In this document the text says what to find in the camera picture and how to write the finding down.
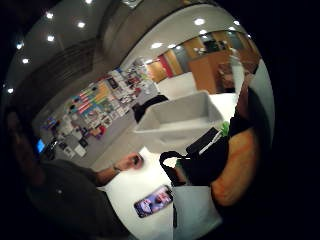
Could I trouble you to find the wooden cabinet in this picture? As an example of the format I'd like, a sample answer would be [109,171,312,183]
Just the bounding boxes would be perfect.
[187,49,235,95]

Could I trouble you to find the the person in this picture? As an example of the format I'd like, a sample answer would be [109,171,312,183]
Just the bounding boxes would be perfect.
[2,105,134,240]

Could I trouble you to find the black chair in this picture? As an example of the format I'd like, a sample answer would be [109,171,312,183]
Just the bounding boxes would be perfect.
[132,94,170,123]

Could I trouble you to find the smartphone with lit screen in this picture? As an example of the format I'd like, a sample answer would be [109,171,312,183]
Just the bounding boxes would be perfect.
[133,184,174,219]

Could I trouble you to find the white plastic bin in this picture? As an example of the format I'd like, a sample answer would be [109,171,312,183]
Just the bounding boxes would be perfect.
[133,90,225,155]

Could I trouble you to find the wall of colourful posters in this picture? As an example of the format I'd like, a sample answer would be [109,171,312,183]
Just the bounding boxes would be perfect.
[39,63,158,158]

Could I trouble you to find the white counter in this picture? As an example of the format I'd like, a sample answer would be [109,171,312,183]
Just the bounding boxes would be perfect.
[155,71,198,101]

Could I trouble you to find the group of ceiling spotlights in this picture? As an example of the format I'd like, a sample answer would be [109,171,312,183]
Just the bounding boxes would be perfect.
[5,0,254,95]

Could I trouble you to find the blue lit monitor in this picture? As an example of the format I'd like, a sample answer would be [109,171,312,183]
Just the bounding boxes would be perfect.
[36,138,47,155]

